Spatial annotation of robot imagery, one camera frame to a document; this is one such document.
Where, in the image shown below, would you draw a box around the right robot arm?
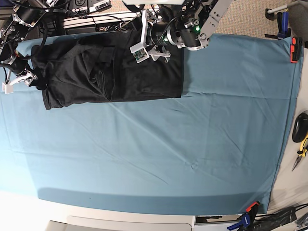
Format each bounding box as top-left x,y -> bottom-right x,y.
0,0 -> 58,94

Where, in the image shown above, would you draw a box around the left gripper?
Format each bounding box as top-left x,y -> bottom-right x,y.
139,9 -> 178,63

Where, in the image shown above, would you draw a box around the grey foot pedal box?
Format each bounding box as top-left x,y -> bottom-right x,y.
69,0 -> 88,14

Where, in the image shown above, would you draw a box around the orange black clamp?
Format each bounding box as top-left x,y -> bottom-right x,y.
290,37 -> 303,63

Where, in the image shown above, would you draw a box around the black plastic bag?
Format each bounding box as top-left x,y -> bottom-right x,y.
249,206 -> 297,231

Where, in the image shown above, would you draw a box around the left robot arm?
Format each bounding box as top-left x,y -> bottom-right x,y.
130,0 -> 232,63

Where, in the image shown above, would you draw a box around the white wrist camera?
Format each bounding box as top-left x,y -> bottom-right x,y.
2,82 -> 13,94
130,43 -> 150,63

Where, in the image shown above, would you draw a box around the teal table cloth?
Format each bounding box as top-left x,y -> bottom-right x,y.
0,34 -> 304,215

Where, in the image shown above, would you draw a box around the orange blue spring clamp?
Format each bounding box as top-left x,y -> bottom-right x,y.
227,201 -> 260,231

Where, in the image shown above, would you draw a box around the black T-shirt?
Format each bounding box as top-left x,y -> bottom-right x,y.
31,31 -> 184,110

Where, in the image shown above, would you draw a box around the black computer mouse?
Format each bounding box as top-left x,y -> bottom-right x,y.
292,113 -> 308,143

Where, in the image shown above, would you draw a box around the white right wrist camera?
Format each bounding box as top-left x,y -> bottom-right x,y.
2,82 -> 13,94

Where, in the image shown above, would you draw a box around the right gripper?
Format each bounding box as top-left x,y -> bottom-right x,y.
6,60 -> 47,91

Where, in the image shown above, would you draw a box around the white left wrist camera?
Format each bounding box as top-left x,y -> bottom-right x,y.
130,43 -> 150,63

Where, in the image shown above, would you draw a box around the blue black bar clamp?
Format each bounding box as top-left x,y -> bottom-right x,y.
264,9 -> 291,40

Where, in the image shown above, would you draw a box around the yellow handled pliers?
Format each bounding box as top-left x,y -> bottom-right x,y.
292,135 -> 308,171

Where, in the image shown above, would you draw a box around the white power strip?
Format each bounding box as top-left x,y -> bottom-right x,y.
62,12 -> 140,29

